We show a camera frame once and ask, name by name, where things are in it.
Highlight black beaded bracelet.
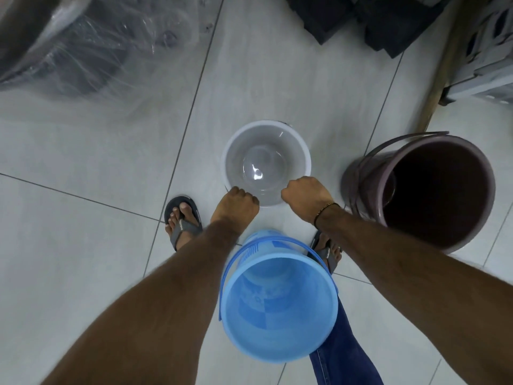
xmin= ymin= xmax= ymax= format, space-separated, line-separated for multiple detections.
xmin=313 ymin=202 xmax=341 ymax=229

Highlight maroon plastic bucket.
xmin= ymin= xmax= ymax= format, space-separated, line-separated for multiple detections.
xmin=341 ymin=131 xmax=497 ymax=254

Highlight white plastic bucket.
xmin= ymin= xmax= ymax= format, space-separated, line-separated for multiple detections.
xmin=221 ymin=120 xmax=312 ymax=207

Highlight wooden stick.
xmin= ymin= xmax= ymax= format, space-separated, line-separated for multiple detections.
xmin=414 ymin=0 xmax=494 ymax=133

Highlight blue plastic bucket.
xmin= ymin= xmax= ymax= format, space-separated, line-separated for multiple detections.
xmin=218 ymin=230 xmax=340 ymax=364

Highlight grey plastic crate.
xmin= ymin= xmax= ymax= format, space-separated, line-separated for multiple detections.
xmin=439 ymin=0 xmax=513 ymax=106

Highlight blue jeans leg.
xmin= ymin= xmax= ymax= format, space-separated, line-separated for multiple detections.
xmin=309 ymin=297 xmax=385 ymax=385

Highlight person's left foot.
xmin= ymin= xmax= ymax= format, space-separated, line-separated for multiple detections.
xmin=166 ymin=202 xmax=201 ymax=251

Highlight clear plastic wrapped bundle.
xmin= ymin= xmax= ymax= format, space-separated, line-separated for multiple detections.
xmin=0 ymin=0 xmax=225 ymax=101

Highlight grey flip-flop sandal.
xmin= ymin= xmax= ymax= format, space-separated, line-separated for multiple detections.
xmin=164 ymin=195 xmax=203 ymax=252
xmin=306 ymin=231 xmax=343 ymax=275

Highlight person's right forearm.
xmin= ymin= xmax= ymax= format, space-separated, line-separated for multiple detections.
xmin=316 ymin=205 xmax=513 ymax=385

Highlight person's right hand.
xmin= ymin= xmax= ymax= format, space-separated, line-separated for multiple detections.
xmin=281 ymin=176 xmax=338 ymax=226

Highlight person's right foot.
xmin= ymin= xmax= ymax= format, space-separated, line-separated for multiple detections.
xmin=314 ymin=233 xmax=343 ymax=269

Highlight person's foot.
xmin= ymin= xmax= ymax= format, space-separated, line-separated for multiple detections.
xmin=166 ymin=202 xmax=201 ymax=251
xmin=314 ymin=233 xmax=343 ymax=269

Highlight person's left forearm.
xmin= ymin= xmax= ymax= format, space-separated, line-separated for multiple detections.
xmin=40 ymin=220 xmax=242 ymax=385

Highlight person's left hand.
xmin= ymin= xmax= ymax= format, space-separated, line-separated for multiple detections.
xmin=210 ymin=186 xmax=260 ymax=237

